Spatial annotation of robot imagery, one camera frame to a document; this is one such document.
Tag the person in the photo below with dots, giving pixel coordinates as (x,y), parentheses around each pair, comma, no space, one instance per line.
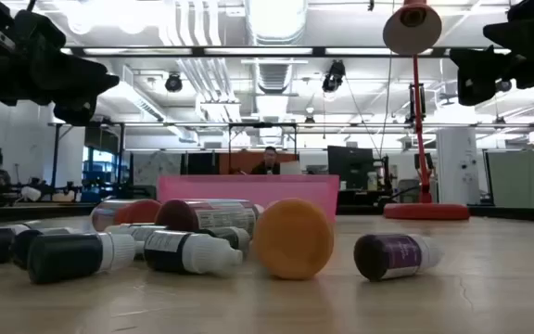
(269,160)

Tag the large dark red coloring bottle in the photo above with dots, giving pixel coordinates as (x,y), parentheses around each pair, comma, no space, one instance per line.
(211,215)

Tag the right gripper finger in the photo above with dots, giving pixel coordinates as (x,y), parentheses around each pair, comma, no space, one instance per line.
(478,74)
(531,39)

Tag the small green dropper bottle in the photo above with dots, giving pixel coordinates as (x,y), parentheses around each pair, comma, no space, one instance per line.
(234,237)

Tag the black ceiling spotlight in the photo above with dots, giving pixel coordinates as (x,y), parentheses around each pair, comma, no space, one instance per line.
(504,86)
(173,83)

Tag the large orange coloring bottle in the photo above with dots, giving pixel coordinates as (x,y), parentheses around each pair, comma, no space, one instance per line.
(292,241)

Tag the red desk lamp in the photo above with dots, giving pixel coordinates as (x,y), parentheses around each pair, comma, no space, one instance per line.
(427,211)

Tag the black monitor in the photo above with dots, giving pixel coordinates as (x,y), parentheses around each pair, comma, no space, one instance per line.
(350,164)

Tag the black overhead camera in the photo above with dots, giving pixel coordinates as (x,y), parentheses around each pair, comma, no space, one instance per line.
(334,76)

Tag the orange board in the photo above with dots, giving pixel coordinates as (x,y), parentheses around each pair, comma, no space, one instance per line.
(234,162)

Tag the black aluminium table frame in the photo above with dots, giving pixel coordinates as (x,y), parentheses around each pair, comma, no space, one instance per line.
(503,213)

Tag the pink translucent plastic bin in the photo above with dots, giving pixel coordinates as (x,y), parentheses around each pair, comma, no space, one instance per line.
(248,188)

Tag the white laptop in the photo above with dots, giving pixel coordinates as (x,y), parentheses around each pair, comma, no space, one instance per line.
(290,168)

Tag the small purple dropper bottle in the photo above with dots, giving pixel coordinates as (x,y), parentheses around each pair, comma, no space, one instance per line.
(387,257)

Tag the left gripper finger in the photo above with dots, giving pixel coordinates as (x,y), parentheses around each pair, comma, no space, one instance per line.
(88,81)
(77,112)

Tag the green partition panel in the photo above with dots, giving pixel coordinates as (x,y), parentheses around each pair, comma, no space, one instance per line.
(526,178)

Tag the black overhead crossbar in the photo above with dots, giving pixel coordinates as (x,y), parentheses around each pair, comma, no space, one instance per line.
(197,51)

